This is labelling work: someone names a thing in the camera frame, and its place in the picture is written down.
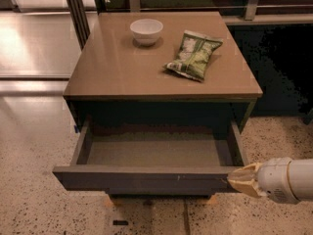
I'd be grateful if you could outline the grey top drawer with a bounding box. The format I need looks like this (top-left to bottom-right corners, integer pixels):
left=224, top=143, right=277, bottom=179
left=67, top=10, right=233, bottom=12
left=53, top=121, right=247, bottom=196

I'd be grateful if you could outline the metal railing frame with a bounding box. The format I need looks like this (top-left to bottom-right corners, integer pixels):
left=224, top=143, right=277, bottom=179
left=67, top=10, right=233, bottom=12
left=94, top=0, right=313, bottom=25

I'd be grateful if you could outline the green snack bag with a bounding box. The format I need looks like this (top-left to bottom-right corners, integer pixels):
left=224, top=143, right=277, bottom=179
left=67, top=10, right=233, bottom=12
left=163, top=30, right=223, bottom=82

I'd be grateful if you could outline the brown top drawer cabinet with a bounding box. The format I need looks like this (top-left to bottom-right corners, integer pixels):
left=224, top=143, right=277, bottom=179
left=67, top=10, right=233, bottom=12
left=63, top=11, right=264, bottom=201

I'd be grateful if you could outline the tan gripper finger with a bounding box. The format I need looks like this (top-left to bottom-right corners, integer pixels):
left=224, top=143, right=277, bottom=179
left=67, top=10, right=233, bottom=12
left=227, top=163, right=263, bottom=198

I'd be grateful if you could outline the white ceramic bowl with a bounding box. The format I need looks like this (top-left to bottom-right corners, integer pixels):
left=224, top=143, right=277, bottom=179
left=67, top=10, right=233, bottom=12
left=130, top=19, right=163, bottom=46

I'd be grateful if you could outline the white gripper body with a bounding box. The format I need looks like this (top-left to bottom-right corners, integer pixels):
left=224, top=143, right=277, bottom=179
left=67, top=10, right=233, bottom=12
left=257, top=158, right=298, bottom=204

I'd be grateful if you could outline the black floor marker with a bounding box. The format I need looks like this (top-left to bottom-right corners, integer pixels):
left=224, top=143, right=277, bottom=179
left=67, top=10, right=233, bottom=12
left=112, top=220, right=129, bottom=226

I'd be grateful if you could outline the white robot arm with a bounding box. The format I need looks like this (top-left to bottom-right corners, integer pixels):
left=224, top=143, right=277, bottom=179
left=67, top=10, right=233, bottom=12
left=227, top=157, right=313, bottom=205

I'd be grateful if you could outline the dark metal post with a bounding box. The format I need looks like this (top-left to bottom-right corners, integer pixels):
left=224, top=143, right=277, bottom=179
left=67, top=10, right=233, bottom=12
left=67, top=0, right=90, bottom=49

